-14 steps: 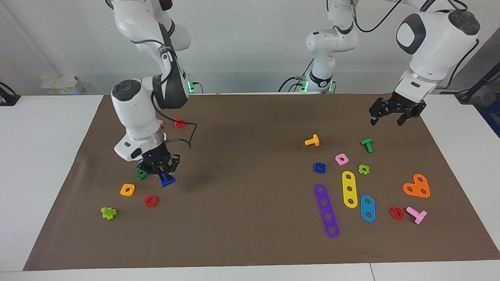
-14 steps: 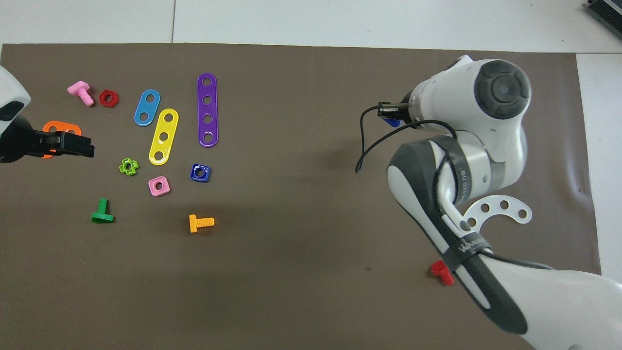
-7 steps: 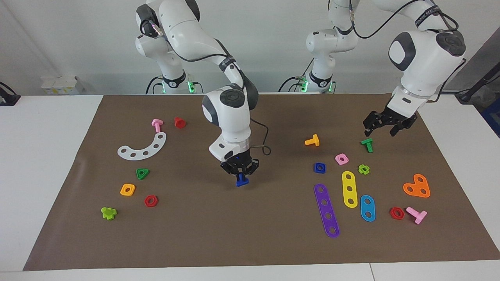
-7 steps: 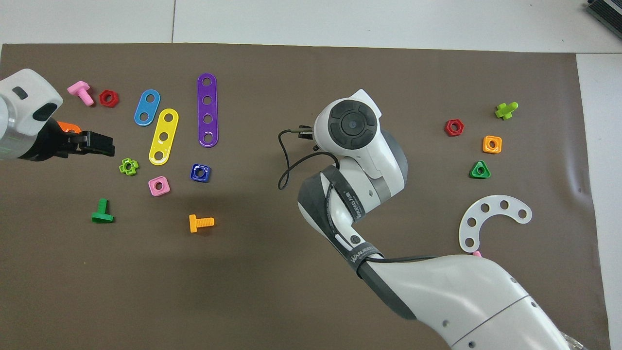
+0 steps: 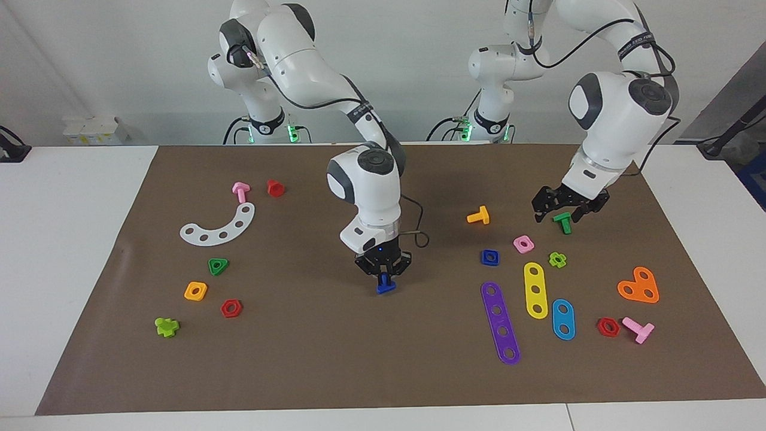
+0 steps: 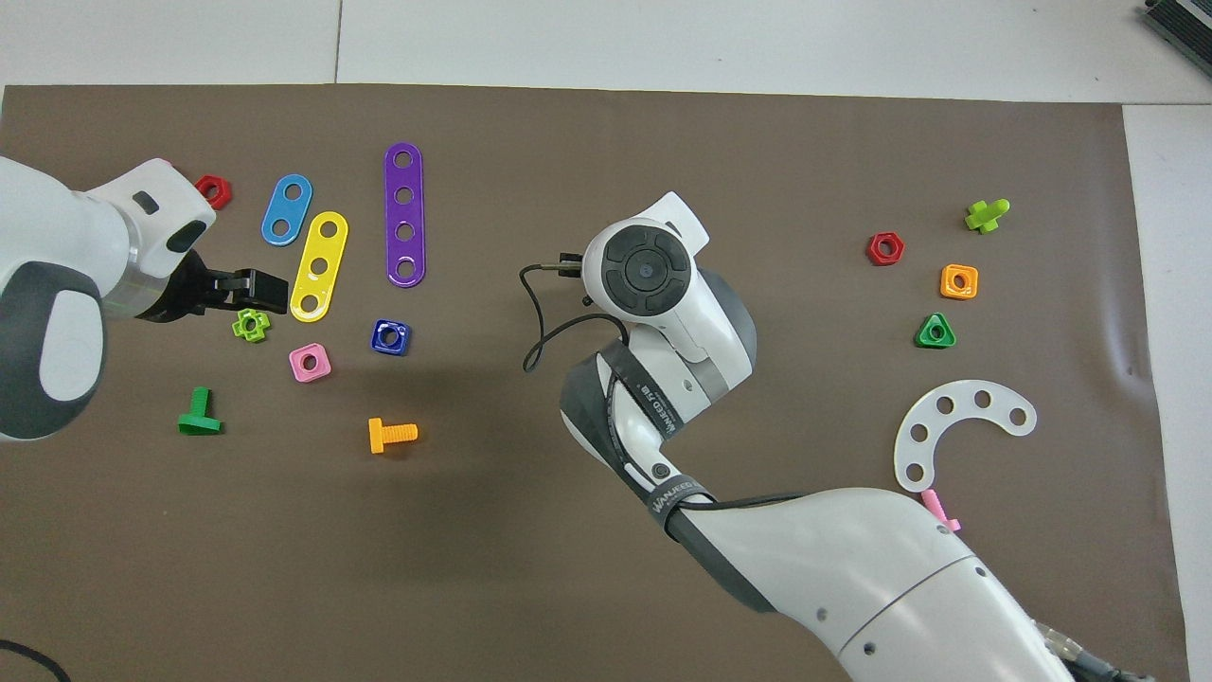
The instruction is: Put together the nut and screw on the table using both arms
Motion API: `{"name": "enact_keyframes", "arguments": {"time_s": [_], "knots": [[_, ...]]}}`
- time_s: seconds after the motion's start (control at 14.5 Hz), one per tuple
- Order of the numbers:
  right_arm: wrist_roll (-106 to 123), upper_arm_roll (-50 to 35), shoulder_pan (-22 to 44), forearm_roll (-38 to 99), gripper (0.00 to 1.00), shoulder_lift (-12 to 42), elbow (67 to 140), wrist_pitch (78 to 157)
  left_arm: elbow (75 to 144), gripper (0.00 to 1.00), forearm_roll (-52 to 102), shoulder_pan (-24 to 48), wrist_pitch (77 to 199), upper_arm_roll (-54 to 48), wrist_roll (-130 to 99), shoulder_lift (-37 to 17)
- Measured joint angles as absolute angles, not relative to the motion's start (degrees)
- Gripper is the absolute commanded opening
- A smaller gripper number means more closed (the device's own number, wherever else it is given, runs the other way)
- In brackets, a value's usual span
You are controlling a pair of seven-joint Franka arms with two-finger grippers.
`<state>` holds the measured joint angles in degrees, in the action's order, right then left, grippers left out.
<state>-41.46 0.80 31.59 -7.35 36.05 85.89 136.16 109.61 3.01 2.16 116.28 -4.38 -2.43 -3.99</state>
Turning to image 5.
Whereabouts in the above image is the orange heart-shaped plate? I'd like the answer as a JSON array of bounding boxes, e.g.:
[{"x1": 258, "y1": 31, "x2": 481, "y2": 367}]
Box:
[{"x1": 617, "y1": 266, "x2": 660, "y2": 304}]

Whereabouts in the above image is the black right base cable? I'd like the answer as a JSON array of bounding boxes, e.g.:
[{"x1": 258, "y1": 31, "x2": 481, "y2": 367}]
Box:
[{"x1": 223, "y1": 115, "x2": 252, "y2": 145}]

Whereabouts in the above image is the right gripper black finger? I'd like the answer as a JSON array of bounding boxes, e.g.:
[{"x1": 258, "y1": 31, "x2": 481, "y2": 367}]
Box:
[
  {"x1": 355, "y1": 259, "x2": 387, "y2": 288},
  {"x1": 387, "y1": 254, "x2": 412, "y2": 287}
]

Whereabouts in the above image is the blue two-hole strip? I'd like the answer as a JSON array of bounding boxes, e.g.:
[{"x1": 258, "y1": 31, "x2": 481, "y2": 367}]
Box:
[{"x1": 552, "y1": 299, "x2": 576, "y2": 341}]

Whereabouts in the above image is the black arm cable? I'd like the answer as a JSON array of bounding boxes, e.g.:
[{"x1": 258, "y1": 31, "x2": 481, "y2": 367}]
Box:
[
  {"x1": 239, "y1": 45, "x2": 431, "y2": 249},
  {"x1": 527, "y1": 0, "x2": 681, "y2": 178}
]

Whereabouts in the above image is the blue crate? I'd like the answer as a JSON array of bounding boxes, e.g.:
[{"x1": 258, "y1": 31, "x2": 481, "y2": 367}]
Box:
[{"x1": 737, "y1": 150, "x2": 766, "y2": 211}]

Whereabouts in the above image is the white curved perforated strip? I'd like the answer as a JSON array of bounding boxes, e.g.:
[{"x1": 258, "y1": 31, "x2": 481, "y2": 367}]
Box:
[{"x1": 180, "y1": 202, "x2": 256, "y2": 247}]

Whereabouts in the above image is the black clamp device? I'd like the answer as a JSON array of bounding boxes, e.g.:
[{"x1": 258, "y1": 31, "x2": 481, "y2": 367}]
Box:
[{"x1": 0, "y1": 125, "x2": 32, "y2": 163}]

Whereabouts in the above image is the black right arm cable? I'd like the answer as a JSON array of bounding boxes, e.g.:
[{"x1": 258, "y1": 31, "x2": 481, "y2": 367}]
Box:
[{"x1": 239, "y1": 45, "x2": 431, "y2": 249}]

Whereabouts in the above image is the black stand pole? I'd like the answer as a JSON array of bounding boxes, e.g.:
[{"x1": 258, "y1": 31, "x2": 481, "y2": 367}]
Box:
[{"x1": 697, "y1": 96, "x2": 766, "y2": 161}]

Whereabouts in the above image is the yellow three-hole strip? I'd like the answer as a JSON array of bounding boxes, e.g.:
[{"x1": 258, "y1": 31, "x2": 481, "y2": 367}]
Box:
[{"x1": 524, "y1": 262, "x2": 549, "y2": 320}]

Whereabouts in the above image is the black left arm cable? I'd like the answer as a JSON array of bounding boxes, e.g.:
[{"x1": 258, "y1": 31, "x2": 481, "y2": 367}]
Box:
[{"x1": 527, "y1": 0, "x2": 681, "y2": 178}]

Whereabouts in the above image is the purple four-hole strip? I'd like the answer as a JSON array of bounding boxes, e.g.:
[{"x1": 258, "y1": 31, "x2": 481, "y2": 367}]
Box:
[{"x1": 481, "y1": 281, "x2": 521, "y2": 366}]

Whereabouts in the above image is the brown paper mat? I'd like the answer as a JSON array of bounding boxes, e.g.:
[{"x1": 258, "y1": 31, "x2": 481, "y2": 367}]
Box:
[{"x1": 35, "y1": 142, "x2": 766, "y2": 417}]

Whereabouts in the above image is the black left base cable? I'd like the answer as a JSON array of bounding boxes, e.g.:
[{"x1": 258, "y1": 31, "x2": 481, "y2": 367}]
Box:
[{"x1": 426, "y1": 90, "x2": 483, "y2": 143}]

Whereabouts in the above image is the black base cable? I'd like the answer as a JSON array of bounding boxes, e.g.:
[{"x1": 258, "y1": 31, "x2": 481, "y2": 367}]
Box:
[
  {"x1": 223, "y1": 115, "x2": 252, "y2": 145},
  {"x1": 426, "y1": 90, "x2": 483, "y2": 143}
]

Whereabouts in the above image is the white power strip box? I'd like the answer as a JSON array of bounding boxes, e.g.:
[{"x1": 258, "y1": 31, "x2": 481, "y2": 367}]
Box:
[{"x1": 62, "y1": 116, "x2": 131, "y2": 145}]

